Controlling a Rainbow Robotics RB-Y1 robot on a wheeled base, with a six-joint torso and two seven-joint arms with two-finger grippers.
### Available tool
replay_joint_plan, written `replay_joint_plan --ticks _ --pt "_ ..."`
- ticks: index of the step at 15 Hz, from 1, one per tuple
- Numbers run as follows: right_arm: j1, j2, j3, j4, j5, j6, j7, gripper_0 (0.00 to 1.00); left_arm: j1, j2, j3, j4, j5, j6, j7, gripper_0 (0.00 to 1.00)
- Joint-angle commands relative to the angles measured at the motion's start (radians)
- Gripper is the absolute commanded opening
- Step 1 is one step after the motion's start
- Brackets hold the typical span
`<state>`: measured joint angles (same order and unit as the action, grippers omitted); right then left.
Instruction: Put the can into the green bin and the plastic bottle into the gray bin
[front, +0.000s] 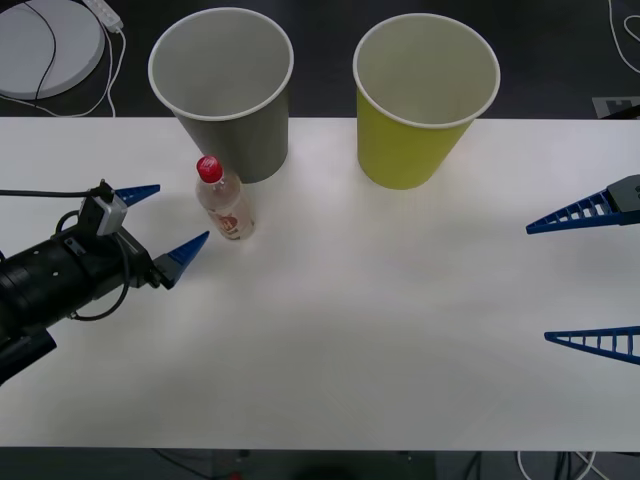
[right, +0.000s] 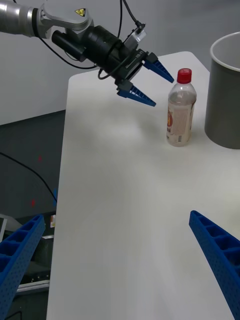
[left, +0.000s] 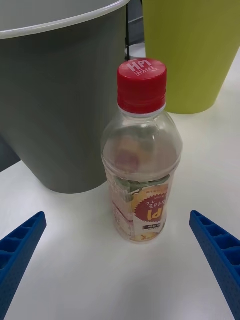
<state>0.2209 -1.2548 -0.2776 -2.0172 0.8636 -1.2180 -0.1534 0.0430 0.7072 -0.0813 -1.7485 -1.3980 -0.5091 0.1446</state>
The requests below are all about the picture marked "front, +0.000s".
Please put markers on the grey marker tag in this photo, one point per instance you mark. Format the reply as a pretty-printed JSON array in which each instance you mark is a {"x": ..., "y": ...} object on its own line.
[{"x": 617, "y": 106}]

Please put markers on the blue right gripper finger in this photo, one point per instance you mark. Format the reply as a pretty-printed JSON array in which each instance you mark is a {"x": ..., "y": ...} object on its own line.
[
  {"x": 625, "y": 200},
  {"x": 632, "y": 350}
]

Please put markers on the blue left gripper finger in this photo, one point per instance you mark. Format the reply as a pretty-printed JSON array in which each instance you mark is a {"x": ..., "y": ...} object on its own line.
[
  {"x": 140, "y": 192},
  {"x": 182, "y": 255}
]

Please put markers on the clear bottle with red cap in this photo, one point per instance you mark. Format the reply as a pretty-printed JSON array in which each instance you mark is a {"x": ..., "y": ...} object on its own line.
[{"x": 227, "y": 210}]

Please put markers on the white power strip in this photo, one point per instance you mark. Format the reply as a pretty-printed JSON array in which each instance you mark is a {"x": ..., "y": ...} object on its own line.
[{"x": 106, "y": 12}]

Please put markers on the yellow-green plastic bin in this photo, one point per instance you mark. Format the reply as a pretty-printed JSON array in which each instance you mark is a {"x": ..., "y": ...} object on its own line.
[{"x": 400, "y": 155}]

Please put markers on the white round disc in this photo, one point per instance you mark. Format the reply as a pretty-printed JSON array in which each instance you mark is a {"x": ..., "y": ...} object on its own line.
[{"x": 20, "y": 50}]

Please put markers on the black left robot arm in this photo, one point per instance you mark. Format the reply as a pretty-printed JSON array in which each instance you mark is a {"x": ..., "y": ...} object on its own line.
[{"x": 35, "y": 280}]

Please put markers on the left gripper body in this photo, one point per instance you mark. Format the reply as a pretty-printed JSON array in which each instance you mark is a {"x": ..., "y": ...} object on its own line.
[{"x": 135, "y": 265}]

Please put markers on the grey plastic bin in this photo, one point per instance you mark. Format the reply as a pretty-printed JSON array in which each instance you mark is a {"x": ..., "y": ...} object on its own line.
[{"x": 260, "y": 145}]

